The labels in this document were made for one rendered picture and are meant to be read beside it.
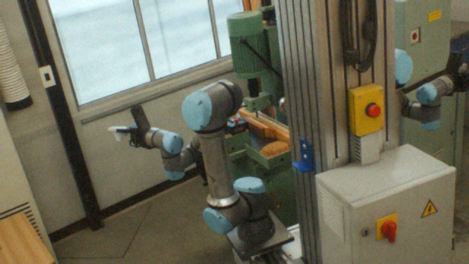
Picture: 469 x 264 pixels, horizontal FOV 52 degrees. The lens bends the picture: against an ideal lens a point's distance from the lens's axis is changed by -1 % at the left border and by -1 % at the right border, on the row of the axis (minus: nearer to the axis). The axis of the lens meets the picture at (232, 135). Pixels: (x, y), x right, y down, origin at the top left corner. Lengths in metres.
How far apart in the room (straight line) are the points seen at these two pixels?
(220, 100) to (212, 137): 0.12
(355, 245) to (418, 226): 0.21
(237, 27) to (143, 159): 1.73
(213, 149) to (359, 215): 0.54
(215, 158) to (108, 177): 2.18
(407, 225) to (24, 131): 2.60
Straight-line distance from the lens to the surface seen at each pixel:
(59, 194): 3.65
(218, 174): 1.65
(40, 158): 3.51
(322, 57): 1.34
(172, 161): 1.85
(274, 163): 2.31
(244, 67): 2.44
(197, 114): 1.53
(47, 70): 3.28
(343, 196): 1.35
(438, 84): 2.05
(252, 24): 2.39
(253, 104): 2.54
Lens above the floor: 1.96
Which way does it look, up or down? 24 degrees down
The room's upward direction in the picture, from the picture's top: 9 degrees counter-clockwise
